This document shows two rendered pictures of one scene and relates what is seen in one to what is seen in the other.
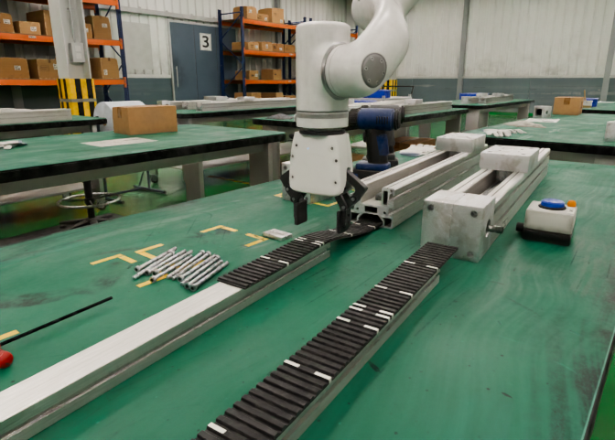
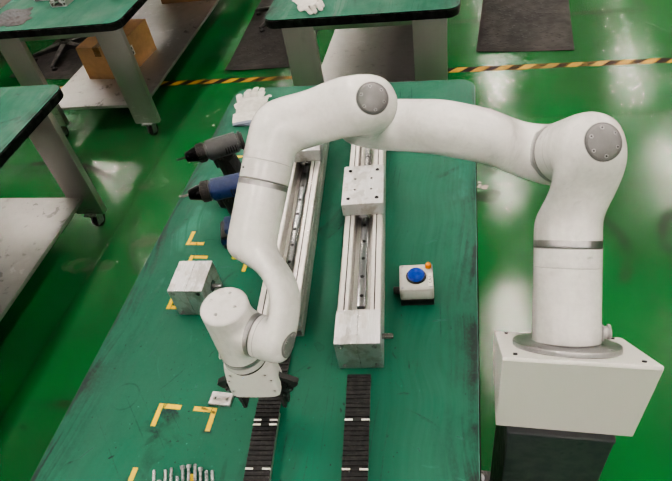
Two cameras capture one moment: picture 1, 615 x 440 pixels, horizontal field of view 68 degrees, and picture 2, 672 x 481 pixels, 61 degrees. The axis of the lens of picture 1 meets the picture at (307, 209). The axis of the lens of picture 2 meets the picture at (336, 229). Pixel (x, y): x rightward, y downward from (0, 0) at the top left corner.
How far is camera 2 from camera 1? 0.82 m
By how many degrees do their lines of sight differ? 33
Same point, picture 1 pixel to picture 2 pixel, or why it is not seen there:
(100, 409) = not seen: outside the picture
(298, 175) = (239, 390)
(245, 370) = not seen: outside the picture
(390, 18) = (286, 301)
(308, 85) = (233, 355)
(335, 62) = (257, 352)
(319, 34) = (231, 328)
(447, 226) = (356, 354)
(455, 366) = not seen: outside the picture
